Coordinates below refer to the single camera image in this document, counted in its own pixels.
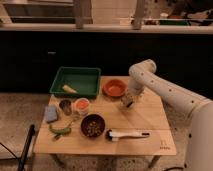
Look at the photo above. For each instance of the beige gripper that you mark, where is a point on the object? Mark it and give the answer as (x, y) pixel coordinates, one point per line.
(134, 94)

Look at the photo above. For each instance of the wooden board eraser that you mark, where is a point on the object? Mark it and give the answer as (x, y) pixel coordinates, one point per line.
(127, 100)

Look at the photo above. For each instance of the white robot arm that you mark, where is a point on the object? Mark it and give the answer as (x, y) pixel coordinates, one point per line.
(199, 151)

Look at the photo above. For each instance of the red bowl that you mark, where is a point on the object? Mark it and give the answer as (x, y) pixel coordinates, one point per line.
(114, 88)

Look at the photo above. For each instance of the dark bowl with nuts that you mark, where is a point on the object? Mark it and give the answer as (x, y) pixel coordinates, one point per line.
(93, 125)

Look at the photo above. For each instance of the wooden table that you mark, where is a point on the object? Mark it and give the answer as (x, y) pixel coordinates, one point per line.
(145, 115)

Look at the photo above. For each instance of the clear cup orange contents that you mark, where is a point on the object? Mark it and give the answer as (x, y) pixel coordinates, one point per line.
(81, 106)

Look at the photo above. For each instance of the green plastic tray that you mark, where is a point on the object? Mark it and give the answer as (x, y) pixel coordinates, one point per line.
(86, 81)

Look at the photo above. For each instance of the pale yellow corn piece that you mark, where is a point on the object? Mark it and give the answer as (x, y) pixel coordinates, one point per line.
(69, 89)

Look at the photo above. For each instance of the dark metal cup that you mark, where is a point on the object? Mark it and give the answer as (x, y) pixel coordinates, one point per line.
(65, 106)

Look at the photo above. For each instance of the green toy pepper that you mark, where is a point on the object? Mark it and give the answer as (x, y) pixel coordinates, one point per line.
(59, 132)

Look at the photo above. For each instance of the black pole stand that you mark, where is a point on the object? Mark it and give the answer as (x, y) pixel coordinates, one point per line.
(24, 154)

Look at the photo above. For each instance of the white black handled brush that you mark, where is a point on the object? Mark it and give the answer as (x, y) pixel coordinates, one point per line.
(115, 135)

